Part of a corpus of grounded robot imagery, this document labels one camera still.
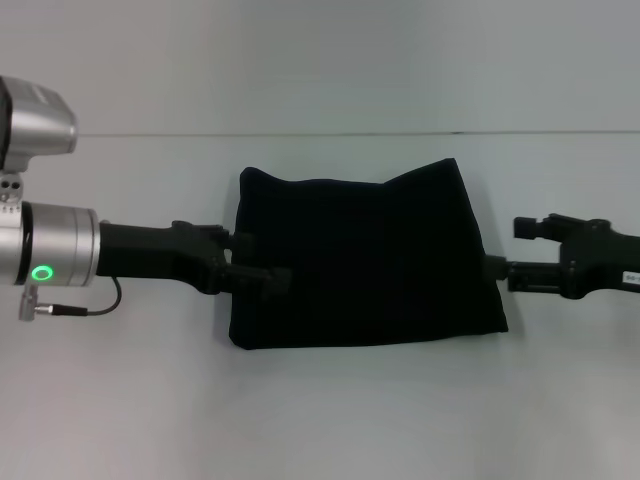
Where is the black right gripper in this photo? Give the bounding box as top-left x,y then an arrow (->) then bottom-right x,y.
487,212 -> 640,302

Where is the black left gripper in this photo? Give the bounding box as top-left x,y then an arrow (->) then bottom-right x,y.
97,219 -> 293,303

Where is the black t-shirt with FREE print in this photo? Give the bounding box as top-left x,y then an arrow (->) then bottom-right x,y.
227,157 -> 510,352

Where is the grey left arm cable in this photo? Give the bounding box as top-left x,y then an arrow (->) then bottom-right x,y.
17,275 -> 124,323

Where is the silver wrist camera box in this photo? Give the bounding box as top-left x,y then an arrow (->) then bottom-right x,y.
0,74 -> 80,203

